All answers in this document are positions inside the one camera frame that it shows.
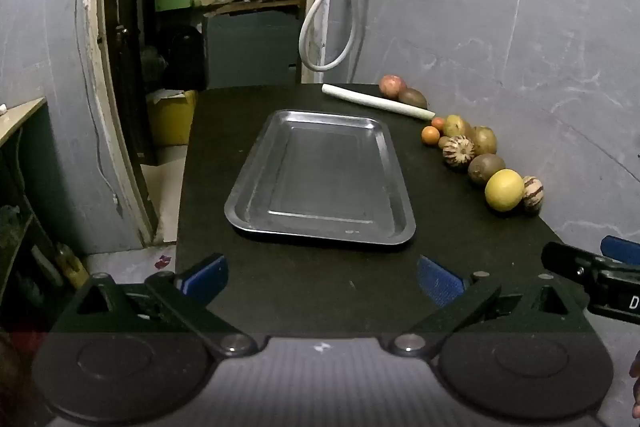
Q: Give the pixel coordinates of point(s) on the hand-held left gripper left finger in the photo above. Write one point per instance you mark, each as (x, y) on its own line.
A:
(207, 274)

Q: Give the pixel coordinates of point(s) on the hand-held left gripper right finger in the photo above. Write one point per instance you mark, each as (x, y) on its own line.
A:
(440, 279)

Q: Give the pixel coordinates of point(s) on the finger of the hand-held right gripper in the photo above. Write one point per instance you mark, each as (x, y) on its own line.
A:
(622, 251)
(570, 263)

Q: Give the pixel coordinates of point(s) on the round yellow citrus fruit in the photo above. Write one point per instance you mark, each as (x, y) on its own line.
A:
(504, 190)

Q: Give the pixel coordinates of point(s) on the large striped round fruit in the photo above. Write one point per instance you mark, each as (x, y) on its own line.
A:
(459, 151)

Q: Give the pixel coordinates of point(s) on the olive green-brown pear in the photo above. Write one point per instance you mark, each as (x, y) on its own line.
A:
(485, 139)

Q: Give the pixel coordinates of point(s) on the rectangular metal tray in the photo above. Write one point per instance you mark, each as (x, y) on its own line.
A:
(320, 177)

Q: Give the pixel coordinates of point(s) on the person's right hand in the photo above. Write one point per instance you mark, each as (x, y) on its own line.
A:
(635, 382)

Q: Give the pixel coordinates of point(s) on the small striped round fruit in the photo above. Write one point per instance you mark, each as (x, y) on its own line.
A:
(533, 194)

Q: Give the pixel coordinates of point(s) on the brown kiwi fruit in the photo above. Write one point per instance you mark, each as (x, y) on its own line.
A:
(486, 168)

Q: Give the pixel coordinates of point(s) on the yellow bottle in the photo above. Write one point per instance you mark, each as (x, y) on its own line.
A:
(72, 267)

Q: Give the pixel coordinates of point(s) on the tiny brown fruit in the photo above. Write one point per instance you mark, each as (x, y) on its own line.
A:
(443, 142)

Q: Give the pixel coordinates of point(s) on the small orange fruit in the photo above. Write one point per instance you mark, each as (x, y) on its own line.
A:
(430, 135)
(438, 124)

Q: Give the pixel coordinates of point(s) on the yellow-green pear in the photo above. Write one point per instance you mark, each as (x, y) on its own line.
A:
(456, 125)

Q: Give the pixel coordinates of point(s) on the yellow box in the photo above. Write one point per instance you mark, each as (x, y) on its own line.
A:
(170, 122)

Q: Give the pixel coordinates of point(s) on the dark brown oval fruit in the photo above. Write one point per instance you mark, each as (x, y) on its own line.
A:
(414, 98)

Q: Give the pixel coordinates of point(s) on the white cylindrical stick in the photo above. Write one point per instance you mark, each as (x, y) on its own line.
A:
(375, 102)

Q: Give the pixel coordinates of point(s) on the red round fruit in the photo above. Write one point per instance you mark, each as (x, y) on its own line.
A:
(392, 86)

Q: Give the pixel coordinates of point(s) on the grey cabinet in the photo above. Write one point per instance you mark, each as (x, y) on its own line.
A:
(250, 52)

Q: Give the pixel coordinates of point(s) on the wooden side table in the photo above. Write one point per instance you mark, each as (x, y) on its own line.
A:
(20, 114)

